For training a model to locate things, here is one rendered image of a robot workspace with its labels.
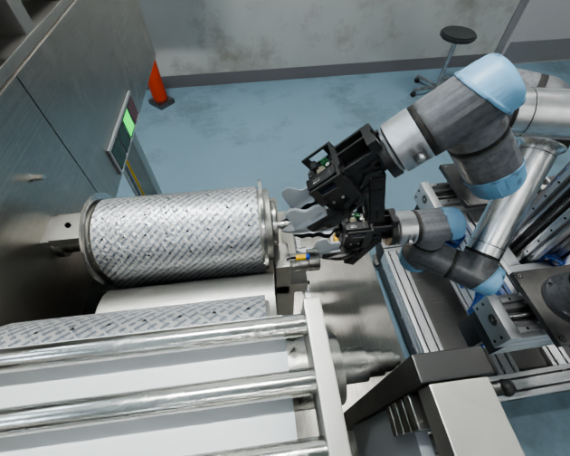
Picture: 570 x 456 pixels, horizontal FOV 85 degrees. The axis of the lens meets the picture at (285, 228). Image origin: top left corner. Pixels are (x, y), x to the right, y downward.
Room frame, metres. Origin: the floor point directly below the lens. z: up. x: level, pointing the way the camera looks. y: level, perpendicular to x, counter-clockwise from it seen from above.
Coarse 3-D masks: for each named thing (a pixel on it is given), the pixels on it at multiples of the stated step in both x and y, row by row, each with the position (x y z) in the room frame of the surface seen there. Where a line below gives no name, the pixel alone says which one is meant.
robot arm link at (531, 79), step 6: (522, 72) 0.65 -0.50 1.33; (528, 72) 0.65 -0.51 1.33; (534, 72) 0.65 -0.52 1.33; (522, 78) 0.64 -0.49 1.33; (528, 78) 0.63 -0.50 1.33; (534, 78) 0.63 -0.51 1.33; (540, 78) 0.63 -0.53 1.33; (546, 78) 0.63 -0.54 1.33; (528, 84) 0.62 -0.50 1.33; (534, 84) 0.62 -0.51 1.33; (540, 84) 0.61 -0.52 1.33
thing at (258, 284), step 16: (128, 288) 0.22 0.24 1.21; (144, 288) 0.21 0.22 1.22; (160, 288) 0.21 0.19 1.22; (176, 288) 0.21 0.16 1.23; (192, 288) 0.21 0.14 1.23; (208, 288) 0.21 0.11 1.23; (224, 288) 0.21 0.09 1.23; (240, 288) 0.21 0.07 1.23; (256, 288) 0.21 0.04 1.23; (272, 288) 0.21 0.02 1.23; (112, 304) 0.18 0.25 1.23; (128, 304) 0.18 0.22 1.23; (144, 304) 0.18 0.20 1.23; (160, 304) 0.18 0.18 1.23; (176, 304) 0.18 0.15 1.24; (272, 304) 0.18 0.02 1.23
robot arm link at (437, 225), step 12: (420, 216) 0.41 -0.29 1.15; (432, 216) 0.41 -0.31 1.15; (444, 216) 0.41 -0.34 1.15; (456, 216) 0.42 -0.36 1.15; (420, 228) 0.39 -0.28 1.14; (432, 228) 0.39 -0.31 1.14; (444, 228) 0.39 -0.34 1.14; (456, 228) 0.39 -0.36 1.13; (420, 240) 0.38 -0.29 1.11; (432, 240) 0.38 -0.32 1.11; (444, 240) 0.39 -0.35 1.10
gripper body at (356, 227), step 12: (360, 216) 0.42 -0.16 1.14; (384, 216) 0.40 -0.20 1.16; (396, 216) 0.40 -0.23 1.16; (348, 228) 0.37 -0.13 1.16; (360, 228) 0.37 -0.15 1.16; (372, 228) 0.37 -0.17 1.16; (384, 228) 0.39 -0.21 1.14; (396, 228) 0.39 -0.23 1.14; (348, 240) 0.36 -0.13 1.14; (360, 240) 0.37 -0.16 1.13; (384, 240) 0.40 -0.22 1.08; (396, 240) 0.37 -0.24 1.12; (360, 252) 0.36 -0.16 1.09
